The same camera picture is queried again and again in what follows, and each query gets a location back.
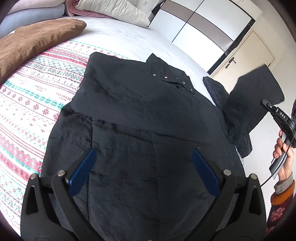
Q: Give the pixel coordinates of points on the mauve pillow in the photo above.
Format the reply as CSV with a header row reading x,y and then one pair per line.
x,y
71,11

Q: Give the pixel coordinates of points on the cream door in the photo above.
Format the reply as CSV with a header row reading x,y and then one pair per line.
x,y
251,53

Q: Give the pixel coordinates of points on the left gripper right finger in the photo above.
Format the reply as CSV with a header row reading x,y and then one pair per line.
x,y
220,185

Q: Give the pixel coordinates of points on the right patterned sleeve forearm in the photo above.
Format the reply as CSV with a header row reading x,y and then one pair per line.
x,y
280,201

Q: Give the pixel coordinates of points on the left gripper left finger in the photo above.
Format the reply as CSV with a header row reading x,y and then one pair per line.
x,y
66,185

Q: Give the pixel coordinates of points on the door handle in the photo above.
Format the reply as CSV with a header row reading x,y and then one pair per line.
x,y
230,61

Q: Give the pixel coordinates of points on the patterned knit-print blanket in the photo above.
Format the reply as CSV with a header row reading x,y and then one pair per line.
x,y
31,100

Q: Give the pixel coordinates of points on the white grey wardrobe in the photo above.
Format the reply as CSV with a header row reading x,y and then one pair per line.
x,y
207,31

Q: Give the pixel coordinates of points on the black quilted coat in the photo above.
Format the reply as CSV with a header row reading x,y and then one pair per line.
x,y
144,119

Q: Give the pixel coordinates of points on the beige pillow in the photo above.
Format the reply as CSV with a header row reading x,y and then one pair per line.
x,y
121,10

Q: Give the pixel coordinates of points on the blue-grey folded duvet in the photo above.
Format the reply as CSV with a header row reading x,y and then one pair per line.
x,y
30,16

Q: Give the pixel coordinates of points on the pink folded duvet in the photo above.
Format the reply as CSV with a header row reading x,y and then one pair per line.
x,y
33,4

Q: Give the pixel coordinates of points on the grey bed sheet mattress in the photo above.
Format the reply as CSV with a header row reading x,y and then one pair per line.
x,y
123,40

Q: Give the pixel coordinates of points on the brown cushion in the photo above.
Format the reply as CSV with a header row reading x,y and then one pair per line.
x,y
28,41

